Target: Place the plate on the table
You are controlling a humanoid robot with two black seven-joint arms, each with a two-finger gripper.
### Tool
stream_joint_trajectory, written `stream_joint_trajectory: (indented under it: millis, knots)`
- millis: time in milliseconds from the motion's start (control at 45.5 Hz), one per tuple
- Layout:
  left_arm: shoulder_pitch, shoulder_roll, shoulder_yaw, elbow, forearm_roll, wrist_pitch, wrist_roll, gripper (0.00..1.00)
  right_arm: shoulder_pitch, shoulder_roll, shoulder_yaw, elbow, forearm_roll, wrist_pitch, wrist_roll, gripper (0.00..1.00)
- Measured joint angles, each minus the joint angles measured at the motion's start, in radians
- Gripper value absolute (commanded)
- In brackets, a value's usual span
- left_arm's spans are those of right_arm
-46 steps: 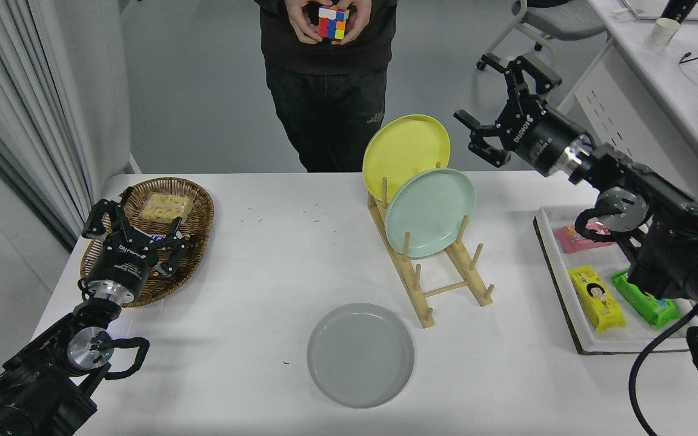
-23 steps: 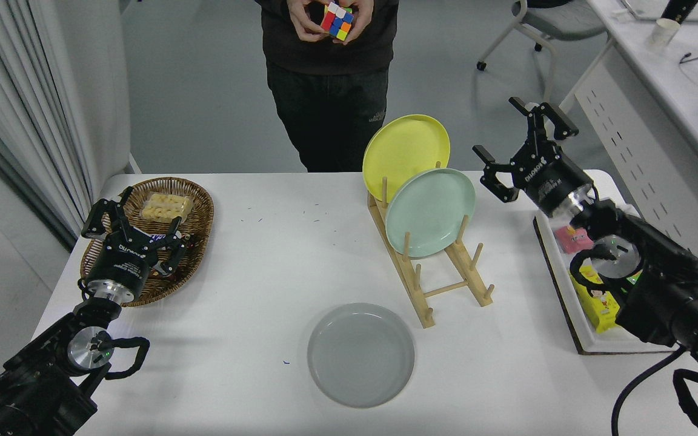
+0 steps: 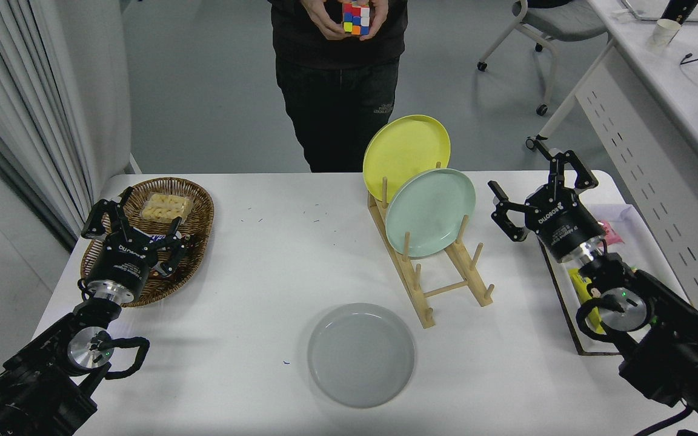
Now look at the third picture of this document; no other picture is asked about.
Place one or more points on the wooden plate rack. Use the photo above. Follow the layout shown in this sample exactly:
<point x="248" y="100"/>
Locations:
<point x="428" y="319"/>

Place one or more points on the person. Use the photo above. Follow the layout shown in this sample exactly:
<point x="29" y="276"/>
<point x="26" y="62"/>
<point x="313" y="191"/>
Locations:
<point x="337" y="91"/>

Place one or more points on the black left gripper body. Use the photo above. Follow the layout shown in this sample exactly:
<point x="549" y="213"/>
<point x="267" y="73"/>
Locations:
<point x="122" y="263"/>

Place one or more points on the yellow plate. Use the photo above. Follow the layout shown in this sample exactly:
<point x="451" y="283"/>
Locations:
<point x="403" y="151"/>

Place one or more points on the brown wicker basket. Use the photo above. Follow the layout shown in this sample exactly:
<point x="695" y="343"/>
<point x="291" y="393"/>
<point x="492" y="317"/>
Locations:
<point x="197" y="206"/>

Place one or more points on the grey office chair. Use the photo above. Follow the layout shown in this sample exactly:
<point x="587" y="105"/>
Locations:
<point x="561" y="21"/>

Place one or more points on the blue white snack packet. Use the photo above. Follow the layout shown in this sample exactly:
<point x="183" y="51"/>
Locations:
<point x="154" y="232"/>

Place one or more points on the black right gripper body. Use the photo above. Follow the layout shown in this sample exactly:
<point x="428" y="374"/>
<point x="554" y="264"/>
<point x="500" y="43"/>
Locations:
<point x="564" y="221"/>

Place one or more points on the white office desk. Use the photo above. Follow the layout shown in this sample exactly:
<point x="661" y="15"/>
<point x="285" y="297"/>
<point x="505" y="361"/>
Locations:
<point x="646" y="151"/>

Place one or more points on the white paper cup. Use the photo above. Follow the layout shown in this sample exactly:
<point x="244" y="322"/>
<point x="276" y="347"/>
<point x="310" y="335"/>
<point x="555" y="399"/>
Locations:
<point x="664" y="33"/>

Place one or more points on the person's left hand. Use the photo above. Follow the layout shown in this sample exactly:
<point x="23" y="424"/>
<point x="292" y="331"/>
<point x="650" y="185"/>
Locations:
<point x="378" y="18"/>

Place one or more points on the person's right hand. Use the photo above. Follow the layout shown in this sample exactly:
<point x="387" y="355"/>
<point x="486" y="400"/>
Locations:
<point x="325" y="18"/>

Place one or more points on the white curtain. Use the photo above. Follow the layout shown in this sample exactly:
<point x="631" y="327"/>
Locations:
<point x="9" y="91"/>

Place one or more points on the yellow snack bar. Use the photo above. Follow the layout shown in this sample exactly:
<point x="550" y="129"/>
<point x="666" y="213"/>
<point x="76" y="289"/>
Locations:
<point x="580" y="284"/>

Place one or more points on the white tray with dark base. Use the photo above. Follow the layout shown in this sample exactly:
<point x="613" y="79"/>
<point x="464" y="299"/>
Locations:
<point x="628" y="215"/>

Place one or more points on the pale green plate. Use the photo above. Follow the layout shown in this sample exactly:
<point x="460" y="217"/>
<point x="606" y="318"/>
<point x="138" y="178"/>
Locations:
<point x="431" y="212"/>

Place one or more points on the grey plate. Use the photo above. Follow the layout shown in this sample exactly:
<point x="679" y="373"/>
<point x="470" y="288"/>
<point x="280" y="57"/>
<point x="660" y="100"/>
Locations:
<point x="361" y="357"/>

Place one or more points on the colourful puzzle cube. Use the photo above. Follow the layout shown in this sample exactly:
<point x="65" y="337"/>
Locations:
<point x="355" y="18"/>

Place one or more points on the black tall object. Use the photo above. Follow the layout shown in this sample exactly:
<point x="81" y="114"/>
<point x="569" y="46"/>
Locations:
<point x="679" y="11"/>

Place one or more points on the pink snack pack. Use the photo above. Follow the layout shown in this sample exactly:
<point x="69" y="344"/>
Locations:
<point x="612" y="233"/>

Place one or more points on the clear pack of yellow snacks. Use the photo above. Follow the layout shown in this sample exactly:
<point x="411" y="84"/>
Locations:
<point x="167" y="207"/>

